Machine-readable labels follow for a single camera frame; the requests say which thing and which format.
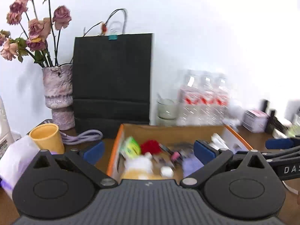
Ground yellow cup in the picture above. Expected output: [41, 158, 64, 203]
[29, 123, 65, 155]

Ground white and tan plush sheep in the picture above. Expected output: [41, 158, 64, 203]
[122, 152, 164, 180]

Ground white plastic jar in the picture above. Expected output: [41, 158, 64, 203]
[160, 166, 174, 177]

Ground red artificial rose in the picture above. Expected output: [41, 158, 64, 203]
[140, 140, 161, 155]

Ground black paper bag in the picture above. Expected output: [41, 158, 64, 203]
[72, 9, 154, 139]

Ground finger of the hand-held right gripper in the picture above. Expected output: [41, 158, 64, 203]
[265, 136, 300, 150]
[261, 146, 300, 163]

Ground purple tissue pack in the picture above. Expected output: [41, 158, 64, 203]
[0, 135, 40, 197]

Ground dried pink roses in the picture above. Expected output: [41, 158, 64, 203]
[0, 0, 72, 67]

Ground green tissue packet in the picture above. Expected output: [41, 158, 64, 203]
[119, 136, 142, 157]

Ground printed tin box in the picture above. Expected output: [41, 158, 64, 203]
[242, 109, 269, 133]

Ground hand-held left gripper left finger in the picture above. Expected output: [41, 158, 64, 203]
[31, 140, 119, 189]

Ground clear glass container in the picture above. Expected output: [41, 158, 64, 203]
[157, 94, 179, 120]

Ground mottled purple vase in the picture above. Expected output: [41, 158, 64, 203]
[42, 63, 75, 131]

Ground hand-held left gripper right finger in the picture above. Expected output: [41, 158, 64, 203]
[179, 140, 266, 189]

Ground purple knitted pouch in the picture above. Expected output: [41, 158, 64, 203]
[181, 156, 205, 177]

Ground clear water bottle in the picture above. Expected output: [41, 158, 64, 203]
[213, 74, 230, 125]
[179, 70, 200, 125]
[198, 74, 216, 125]

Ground white detergent jug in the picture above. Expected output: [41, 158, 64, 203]
[0, 96, 14, 160]

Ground orange cardboard box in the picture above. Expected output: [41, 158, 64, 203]
[106, 123, 255, 181]

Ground small white fan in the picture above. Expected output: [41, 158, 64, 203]
[225, 103, 244, 127]

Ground purple coiled cable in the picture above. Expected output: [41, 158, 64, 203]
[60, 129, 104, 149]

